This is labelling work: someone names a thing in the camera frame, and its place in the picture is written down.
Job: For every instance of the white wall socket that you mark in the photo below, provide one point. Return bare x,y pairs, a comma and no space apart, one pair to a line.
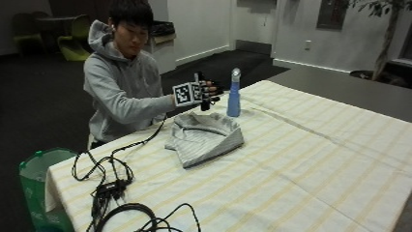
307,44

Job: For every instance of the blue spray bottle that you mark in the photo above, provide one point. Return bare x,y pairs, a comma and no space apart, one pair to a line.
234,96

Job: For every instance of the indoor tree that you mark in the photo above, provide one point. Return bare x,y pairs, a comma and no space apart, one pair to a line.
384,35

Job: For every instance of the white cabinet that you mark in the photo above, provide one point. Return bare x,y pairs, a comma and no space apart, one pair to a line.
160,45

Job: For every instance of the green bag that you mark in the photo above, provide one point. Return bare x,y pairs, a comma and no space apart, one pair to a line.
40,190

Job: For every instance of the dark round table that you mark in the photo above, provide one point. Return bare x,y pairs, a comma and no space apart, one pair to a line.
56,21

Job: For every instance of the grey striped folded shirt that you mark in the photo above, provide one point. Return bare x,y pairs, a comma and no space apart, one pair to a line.
204,137

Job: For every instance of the person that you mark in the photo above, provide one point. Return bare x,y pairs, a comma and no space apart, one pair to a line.
122,80

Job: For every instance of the dark wall picture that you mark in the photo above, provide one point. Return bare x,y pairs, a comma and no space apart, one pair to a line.
332,13

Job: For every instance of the green chair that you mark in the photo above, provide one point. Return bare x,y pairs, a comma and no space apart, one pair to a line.
75,40

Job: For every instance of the yellow striped white tablecloth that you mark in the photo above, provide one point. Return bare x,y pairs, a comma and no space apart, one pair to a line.
266,161

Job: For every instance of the white marker cube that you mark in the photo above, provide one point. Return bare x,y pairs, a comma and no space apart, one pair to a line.
187,93

